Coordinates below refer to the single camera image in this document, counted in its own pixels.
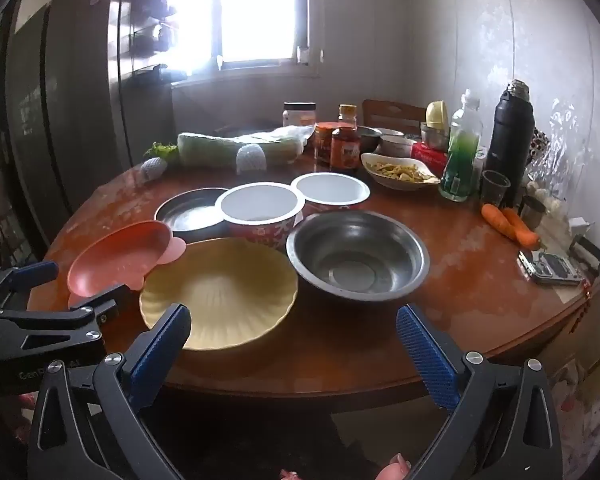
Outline red lidded sauce jar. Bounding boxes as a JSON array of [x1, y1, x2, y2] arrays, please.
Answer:
[[314, 121, 343, 166]]

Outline clear plastic cup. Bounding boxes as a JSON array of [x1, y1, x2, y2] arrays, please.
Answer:
[[481, 170, 511, 209]]

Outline white dish of sliced vegetables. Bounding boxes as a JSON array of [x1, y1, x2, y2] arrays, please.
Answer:
[[361, 152, 441, 192]]

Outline window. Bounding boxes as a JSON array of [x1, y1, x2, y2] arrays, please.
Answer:
[[210, 0, 326, 72]]

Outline orange carrot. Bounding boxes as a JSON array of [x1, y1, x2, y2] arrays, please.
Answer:
[[502, 207, 542, 251], [481, 203, 517, 240]]

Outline green celery bunch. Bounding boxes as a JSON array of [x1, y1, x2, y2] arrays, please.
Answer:
[[144, 142, 180, 163]]

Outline green dish soap bottle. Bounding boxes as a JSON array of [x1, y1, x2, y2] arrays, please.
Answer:
[[439, 89, 484, 203]]

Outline black thermos flask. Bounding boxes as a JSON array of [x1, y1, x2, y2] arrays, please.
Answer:
[[482, 79, 536, 206]]

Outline grey refrigerator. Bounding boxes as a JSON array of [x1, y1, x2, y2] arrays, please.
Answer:
[[0, 0, 127, 246]]

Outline black metal frame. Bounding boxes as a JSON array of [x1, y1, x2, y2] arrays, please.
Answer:
[[570, 235, 600, 277]]

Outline brown sauce bottle orange cap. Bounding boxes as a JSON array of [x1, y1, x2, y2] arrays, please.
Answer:
[[330, 105, 361, 176]]

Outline large steel bowl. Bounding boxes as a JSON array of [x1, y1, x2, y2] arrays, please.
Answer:
[[286, 211, 430, 303]]

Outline digital kitchen scale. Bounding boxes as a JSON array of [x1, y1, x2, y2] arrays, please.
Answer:
[[516, 251, 586, 287]]

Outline spotted cloth bag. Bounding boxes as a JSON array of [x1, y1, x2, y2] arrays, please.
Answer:
[[532, 127, 552, 162]]

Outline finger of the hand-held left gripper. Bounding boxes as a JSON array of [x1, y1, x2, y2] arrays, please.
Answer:
[[0, 284, 132, 357], [0, 261, 60, 311]]

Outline red tissue packet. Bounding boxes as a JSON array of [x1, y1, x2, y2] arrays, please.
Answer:
[[411, 142, 451, 176]]

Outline garlic bulbs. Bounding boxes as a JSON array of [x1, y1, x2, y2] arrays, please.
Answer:
[[527, 180, 566, 226]]

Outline small steel bowl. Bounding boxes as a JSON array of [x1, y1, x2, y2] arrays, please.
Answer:
[[356, 126, 383, 153]]

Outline yellow scalloped plate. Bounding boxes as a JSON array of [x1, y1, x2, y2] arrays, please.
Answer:
[[139, 237, 299, 352]]

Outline steel container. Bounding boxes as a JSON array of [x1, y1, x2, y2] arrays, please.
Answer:
[[420, 122, 451, 153]]

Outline glass pickle jar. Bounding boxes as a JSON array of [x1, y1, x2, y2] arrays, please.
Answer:
[[282, 102, 317, 128]]

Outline round steel pan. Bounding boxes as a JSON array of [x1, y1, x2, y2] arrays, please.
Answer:
[[154, 188, 230, 241]]

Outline wire storage rack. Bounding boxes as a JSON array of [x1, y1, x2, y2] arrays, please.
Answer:
[[117, 0, 182, 86]]

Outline yellow plastic container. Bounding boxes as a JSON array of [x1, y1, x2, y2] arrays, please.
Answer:
[[426, 101, 449, 130]]

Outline white ceramic bowl with food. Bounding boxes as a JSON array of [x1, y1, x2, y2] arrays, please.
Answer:
[[380, 135, 415, 158]]

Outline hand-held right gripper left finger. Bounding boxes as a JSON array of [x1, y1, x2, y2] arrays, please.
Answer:
[[27, 302, 193, 480]]

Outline pink plastic plate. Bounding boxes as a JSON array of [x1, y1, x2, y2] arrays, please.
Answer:
[[66, 220, 187, 298]]

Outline napa cabbage in plastic wrap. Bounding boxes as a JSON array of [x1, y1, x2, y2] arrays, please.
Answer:
[[176, 125, 317, 167]]

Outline small steel cup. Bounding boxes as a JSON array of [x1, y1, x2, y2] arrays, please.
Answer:
[[519, 195, 547, 231]]

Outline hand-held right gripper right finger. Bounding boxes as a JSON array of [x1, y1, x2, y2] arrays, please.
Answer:
[[396, 305, 563, 480]]

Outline wooden chair with slotted back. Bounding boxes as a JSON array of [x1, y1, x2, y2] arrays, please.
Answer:
[[362, 99, 427, 133]]

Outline fruit in white foam net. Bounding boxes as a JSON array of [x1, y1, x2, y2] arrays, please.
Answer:
[[235, 142, 267, 175], [139, 156, 168, 181]]

